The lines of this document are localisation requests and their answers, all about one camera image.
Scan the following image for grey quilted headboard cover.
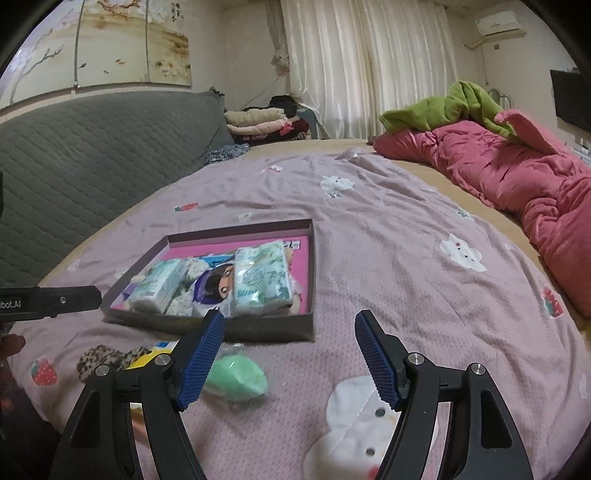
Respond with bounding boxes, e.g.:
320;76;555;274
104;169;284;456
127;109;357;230
0;90;236;289

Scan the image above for cream curtains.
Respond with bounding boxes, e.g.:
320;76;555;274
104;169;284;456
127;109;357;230
279;0;462;141

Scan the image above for white air conditioner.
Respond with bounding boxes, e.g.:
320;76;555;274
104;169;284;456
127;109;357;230
475;9;527;38

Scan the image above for black television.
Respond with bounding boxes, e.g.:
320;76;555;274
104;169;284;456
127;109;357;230
549;68;591;127

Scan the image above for cartoon girl tissue pack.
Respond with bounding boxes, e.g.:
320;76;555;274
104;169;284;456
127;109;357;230
189;263;238;319

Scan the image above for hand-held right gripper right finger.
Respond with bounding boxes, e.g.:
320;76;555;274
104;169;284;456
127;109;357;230
355;310;527;480

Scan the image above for shallow cardboard box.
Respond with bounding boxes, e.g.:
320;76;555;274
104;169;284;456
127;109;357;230
100;218;317;343

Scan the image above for green patterned tissue pack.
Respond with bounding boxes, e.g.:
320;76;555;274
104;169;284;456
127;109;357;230
231;240;296;318
128;258;189;315

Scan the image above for leopard print scrunchie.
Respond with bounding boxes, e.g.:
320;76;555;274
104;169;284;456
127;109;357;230
75;344;148;384

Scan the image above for person's left hand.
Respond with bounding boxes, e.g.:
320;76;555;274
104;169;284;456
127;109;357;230
0;335;26;363

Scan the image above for green blanket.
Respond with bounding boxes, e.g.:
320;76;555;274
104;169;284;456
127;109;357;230
379;80;518;141

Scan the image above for pink picture book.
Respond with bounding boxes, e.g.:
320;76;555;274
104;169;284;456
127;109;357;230
113;235;309;315

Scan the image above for pile of folded clothes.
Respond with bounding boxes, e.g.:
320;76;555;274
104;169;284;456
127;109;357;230
224;95;319;144

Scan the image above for green powder puff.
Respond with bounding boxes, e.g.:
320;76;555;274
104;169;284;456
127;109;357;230
203;353;269;400

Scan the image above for yellow and white tissue pack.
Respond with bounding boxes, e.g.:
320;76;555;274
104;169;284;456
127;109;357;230
124;340;181;370

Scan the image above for purple printed bed sheet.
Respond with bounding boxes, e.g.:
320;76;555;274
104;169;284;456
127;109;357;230
9;148;578;480

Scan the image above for pink quilt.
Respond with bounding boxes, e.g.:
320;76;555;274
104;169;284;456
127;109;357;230
373;111;591;317

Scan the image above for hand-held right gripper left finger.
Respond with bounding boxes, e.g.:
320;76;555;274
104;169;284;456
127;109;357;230
58;309;227;480

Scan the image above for floral wall painting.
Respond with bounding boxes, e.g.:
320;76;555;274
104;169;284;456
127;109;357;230
0;0;192;112

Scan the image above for dark patterned cloth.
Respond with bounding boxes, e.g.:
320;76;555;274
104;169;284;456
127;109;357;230
204;143;250;167

